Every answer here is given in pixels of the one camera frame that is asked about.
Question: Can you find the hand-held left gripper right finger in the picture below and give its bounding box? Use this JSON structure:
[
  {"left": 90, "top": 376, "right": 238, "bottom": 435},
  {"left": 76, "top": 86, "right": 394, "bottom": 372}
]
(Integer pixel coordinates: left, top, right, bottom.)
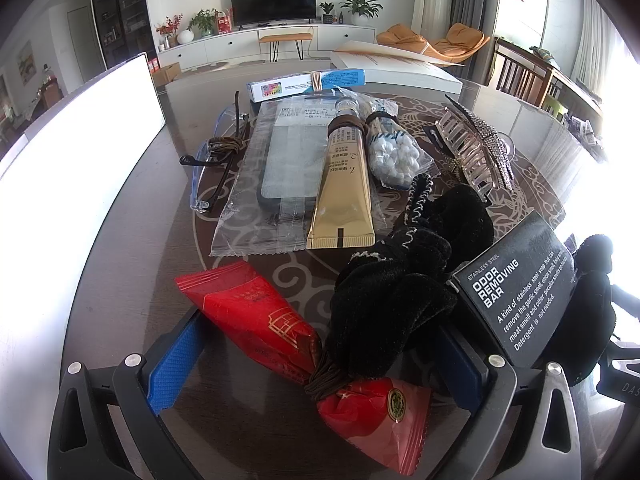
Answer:
[{"left": 437, "top": 322, "right": 598, "bottom": 480}]

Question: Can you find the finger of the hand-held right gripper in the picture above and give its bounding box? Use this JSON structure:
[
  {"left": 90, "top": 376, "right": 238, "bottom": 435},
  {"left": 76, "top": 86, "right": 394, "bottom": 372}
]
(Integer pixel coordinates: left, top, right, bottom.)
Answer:
[{"left": 611, "top": 284, "right": 640, "bottom": 322}]

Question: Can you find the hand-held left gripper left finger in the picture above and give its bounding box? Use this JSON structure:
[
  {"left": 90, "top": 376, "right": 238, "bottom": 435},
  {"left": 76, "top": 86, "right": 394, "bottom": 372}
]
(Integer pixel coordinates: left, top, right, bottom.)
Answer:
[{"left": 47, "top": 307, "right": 211, "bottom": 480}]

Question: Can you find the black fuzzy scrunchie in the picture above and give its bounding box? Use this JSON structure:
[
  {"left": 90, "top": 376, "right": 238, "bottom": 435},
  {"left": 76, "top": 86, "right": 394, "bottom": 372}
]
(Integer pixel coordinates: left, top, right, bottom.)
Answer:
[{"left": 560, "top": 234, "right": 618, "bottom": 388}]

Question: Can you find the red snack packet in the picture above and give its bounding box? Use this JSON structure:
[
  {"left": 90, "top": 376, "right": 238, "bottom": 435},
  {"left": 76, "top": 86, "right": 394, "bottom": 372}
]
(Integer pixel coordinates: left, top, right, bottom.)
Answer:
[{"left": 175, "top": 260, "right": 433, "bottom": 478}]

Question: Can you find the black printed box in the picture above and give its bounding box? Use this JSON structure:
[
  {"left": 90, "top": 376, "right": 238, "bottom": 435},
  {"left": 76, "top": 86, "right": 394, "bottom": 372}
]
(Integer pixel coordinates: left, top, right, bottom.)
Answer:
[{"left": 450, "top": 210, "right": 583, "bottom": 368}]

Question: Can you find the black fuzzy trimmed hair accessory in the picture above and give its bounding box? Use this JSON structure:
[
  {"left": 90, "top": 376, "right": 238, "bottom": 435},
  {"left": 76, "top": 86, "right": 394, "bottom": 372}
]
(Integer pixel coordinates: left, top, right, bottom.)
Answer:
[{"left": 330, "top": 172, "right": 496, "bottom": 381}]

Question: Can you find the rhinestone hair claw clip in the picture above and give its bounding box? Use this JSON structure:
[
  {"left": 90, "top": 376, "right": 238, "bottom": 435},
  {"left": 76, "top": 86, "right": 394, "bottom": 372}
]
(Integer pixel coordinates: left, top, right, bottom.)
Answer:
[{"left": 425, "top": 94, "right": 516, "bottom": 206}]

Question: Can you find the gold cream tube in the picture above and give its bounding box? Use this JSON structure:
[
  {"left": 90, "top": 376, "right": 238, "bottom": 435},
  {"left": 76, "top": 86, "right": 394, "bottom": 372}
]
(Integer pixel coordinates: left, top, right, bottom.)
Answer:
[{"left": 306, "top": 97, "right": 376, "bottom": 251}]

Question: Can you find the clear bag of cotton swabs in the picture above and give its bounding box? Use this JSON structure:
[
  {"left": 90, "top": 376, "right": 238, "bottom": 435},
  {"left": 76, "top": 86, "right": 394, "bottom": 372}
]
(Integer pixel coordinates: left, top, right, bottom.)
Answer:
[{"left": 357, "top": 92, "right": 441, "bottom": 193}]

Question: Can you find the blue and white carton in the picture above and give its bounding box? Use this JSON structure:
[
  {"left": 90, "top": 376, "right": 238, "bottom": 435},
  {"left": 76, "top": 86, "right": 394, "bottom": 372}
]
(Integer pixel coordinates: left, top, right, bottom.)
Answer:
[{"left": 246, "top": 67, "right": 367, "bottom": 106}]

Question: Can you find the phone case in clear bag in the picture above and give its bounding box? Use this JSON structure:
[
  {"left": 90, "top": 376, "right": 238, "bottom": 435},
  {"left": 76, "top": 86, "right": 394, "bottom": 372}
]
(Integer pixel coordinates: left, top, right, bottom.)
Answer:
[{"left": 210, "top": 96, "right": 386, "bottom": 259}]

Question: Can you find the long white panel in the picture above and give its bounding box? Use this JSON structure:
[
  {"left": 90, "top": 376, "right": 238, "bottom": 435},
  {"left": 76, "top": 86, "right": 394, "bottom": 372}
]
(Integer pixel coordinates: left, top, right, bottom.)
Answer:
[{"left": 0, "top": 52, "right": 167, "bottom": 196}]

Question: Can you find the dark wooden slatted chair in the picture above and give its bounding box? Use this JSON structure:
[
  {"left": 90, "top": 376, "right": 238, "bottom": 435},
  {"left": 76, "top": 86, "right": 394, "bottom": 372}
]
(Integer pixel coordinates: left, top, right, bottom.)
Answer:
[{"left": 492, "top": 37, "right": 563, "bottom": 108}]

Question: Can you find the white window curtain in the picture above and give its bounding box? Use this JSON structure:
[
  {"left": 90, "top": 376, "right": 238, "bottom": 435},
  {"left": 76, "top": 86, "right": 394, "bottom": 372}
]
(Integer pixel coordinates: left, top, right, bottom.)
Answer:
[{"left": 570, "top": 0, "right": 631, "bottom": 96}]

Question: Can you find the cardboard box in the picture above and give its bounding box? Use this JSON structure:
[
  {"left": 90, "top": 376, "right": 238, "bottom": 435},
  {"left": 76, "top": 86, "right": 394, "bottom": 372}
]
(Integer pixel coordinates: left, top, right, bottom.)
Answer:
[{"left": 150, "top": 61, "right": 182, "bottom": 86}]

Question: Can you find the large white flat box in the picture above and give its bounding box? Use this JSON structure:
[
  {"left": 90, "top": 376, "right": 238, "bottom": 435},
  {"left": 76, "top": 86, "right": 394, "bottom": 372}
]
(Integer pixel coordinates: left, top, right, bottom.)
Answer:
[{"left": 331, "top": 40, "right": 463, "bottom": 96}]

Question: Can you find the orange lounge chair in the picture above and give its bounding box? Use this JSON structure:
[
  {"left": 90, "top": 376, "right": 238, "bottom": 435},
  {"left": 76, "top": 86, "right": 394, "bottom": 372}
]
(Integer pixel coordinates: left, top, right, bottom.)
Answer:
[{"left": 376, "top": 22, "right": 492, "bottom": 66}]

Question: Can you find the white television cabinet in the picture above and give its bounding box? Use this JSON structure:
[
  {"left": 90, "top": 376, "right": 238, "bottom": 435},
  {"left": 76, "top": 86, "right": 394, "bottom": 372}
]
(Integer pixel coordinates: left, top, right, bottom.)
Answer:
[{"left": 157, "top": 22, "right": 376, "bottom": 72}]

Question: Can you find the red flower bouquet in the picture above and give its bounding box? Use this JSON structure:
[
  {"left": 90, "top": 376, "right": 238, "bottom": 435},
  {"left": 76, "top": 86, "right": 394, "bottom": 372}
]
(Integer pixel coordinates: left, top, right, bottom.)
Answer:
[{"left": 156, "top": 14, "right": 183, "bottom": 38}]

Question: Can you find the bushy green potted plant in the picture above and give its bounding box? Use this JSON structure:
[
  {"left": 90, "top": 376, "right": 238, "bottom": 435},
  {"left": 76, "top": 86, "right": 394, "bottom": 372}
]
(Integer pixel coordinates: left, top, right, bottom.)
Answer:
[{"left": 188, "top": 8, "right": 221, "bottom": 38}]

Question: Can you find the orange bench with black legs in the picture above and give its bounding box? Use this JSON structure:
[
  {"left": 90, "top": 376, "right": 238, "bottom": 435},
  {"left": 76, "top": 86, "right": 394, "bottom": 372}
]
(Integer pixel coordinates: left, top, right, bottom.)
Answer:
[{"left": 258, "top": 32, "right": 313, "bottom": 63}]

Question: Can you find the dark glass display cabinet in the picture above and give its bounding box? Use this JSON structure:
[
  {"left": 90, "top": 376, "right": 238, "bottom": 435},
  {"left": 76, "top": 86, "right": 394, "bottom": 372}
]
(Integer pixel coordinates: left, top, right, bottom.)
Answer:
[{"left": 90, "top": 0, "right": 156, "bottom": 68}]

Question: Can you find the black television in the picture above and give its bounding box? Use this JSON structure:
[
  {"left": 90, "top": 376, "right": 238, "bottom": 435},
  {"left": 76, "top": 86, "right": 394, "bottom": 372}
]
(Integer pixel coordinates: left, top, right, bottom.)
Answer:
[{"left": 230, "top": 0, "right": 318, "bottom": 27}]

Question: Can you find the large leafy potted plant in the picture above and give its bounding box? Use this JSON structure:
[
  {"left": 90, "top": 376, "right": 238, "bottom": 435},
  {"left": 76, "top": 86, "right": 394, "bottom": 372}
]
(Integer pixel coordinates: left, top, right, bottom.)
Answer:
[{"left": 341, "top": 0, "right": 383, "bottom": 23}]

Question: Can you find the brown hair tie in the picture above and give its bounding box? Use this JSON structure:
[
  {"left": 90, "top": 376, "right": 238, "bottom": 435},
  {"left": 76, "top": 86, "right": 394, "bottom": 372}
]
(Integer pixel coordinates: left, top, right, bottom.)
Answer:
[
  {"left": 327, "top": 116, "right": 371, "bottom": 136},
  {"left": 207, "top": 135, "right": 246, "bottom": 156},
  {"left": 305, "top": 350, "right": 361, "bottom": 403}
]

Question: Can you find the framed wall picture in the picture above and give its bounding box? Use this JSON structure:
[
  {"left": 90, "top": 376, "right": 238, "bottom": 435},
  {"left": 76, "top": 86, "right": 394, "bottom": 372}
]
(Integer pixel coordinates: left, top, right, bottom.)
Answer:
[{"left": 17, "top": 42, "right": 38, "bottom": 86}]

